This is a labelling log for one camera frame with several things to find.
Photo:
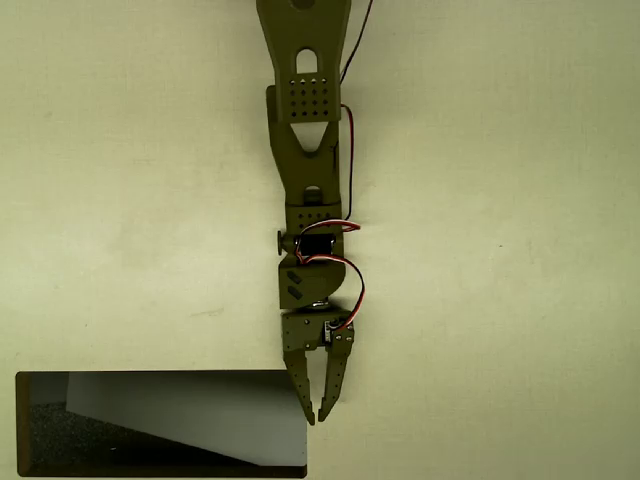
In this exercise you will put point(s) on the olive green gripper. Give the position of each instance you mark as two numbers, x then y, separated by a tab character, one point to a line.
301	334

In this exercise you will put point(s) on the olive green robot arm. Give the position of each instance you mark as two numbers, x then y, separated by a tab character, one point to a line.
310	165

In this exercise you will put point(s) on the rectangular table opening bin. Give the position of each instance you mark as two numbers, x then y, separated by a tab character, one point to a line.
60	450

